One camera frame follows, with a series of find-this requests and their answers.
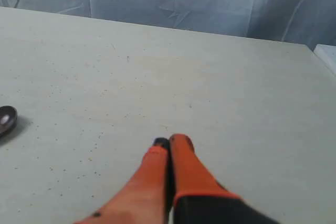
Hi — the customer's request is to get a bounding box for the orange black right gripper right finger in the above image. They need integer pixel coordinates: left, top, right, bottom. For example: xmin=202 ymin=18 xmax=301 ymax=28
xmin=170 ymin=134 xmax=276 ymax=223

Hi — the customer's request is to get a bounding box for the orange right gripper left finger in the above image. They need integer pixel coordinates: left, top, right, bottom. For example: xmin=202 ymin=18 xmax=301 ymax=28
xmin=79 ymin=137 xmax=171 ymax=223

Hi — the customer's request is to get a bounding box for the dark brown wooden spoon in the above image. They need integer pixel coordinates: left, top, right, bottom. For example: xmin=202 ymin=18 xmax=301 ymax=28
xmin=0 ymin=105 xmax=18 ymax=137

